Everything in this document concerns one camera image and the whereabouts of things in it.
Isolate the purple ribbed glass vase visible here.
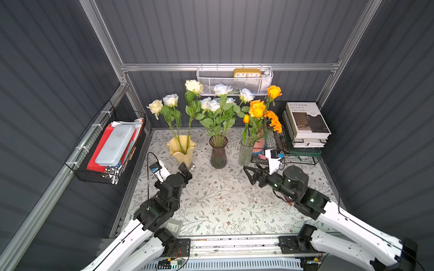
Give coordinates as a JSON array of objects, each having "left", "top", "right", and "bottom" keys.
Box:
[{"left": 209, "top": 135, "right": 228, "bottom": 169}]

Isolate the large orange marigold stem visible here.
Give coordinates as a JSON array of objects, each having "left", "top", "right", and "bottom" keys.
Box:
[{"left": 257, "top": 119, "right": 283, "bottom": 142}]

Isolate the white rose on table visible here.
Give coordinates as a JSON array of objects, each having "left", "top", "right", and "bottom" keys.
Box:
[{"left": 207, "top": 99, "right": 222, "bottom": 137}]

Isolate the yellow clock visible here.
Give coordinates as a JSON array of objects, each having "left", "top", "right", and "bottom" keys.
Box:
[{"left": 234, "top": 68, "right": 262, "bottom": 78}]

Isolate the clear glass vase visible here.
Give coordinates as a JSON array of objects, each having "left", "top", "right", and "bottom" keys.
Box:
[{"left": 238, "top": 137, "right": 254, "bottom": 166}]

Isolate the leafy green stem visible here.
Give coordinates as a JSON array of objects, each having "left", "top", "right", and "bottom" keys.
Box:
[{"left": 185, "top": 90, "right": 202, "bottom": 137}]

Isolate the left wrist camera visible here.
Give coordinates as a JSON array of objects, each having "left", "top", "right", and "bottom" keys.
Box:
[{"left": 149, "top": 160, "right": 170, "bottom": 182}]

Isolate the red folder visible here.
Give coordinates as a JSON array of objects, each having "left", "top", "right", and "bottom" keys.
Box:
[{"left": 86, "top": 121, "right": 141, "bottom": 173}]

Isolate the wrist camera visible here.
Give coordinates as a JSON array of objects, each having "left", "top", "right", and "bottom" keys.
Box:
[
  {"left": 149, "top": 160, "right": 170, "bottom": 182},
  {"left": 265, "top": 149, "right": 284, "bottom": 175}
]

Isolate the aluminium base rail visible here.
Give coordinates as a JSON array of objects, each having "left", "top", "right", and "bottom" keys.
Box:
[{"left": 91, "top": 233, "right": 384, "bottom": 271}]

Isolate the cream white rose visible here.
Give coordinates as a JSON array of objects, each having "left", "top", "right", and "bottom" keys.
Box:
[{"left": 146, "top": 99, "right": 184, "bottom": 153}]

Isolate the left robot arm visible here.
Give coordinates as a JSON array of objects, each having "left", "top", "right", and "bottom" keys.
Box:
[{"left": 84, "top": 163, "right": 192, "bottom": 271}]

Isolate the interior design trends book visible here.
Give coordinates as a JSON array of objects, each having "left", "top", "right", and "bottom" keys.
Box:
[{"left": 286, "top": 102, "right": 331, "bottom": 140}]

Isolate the yellow wavy vase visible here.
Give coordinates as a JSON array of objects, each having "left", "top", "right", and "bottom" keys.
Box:
[{"left": 166, "top": 135, "right": 197, "bottom": 169}]

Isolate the orange tulip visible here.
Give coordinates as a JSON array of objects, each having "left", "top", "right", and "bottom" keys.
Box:
[{"left": 243, "top": 114, "right": 251, "bottom": 147}]

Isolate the white wire wall basket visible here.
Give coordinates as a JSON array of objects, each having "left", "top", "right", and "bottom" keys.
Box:
[{"left": 196, "top": 65, "right": 274, "bottom": 96}]

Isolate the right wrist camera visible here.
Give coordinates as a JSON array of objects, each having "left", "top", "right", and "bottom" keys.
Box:
[{"left": 265, "top": 149, "right": 284, "bottom": 175}]

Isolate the small white rose stem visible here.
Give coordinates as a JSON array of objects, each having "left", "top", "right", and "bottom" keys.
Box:
[{"left": 161, "top": 94, "right": 185, "bottom": 153}]

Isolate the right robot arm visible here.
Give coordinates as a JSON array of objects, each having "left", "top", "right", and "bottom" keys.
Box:
[{"left": 243, "top": 164, "right": 418, "bottom": 271}]

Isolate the floral table mat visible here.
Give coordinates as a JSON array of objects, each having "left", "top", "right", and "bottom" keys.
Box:
[{"left": 121, "top": 129, "right": 337, "bottom": 236}]

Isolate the pink folder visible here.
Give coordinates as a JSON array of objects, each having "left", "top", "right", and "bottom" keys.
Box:
[{"left": 253, "top": 137, "right": 266, "bottom": 155}]

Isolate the yellow orange rose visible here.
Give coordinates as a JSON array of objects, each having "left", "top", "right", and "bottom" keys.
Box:
[{"left": 264, "top": 85, "right": 282, "bottom": 110}]

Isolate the white plastic case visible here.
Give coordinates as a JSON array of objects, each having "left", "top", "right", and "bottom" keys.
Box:
[{"left": 95, "top": 124, "right": 135, "bottom": 167}]

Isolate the black wire side basket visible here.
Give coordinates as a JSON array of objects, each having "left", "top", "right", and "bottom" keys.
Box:
[{"left": 66, "top": 102, "right": 147, "bottom": 185}]

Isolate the black wire desk organizer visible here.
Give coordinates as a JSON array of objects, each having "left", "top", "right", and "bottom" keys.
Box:
[{"left": 251, "top": 102, "right": 332, "bottom": 165}]

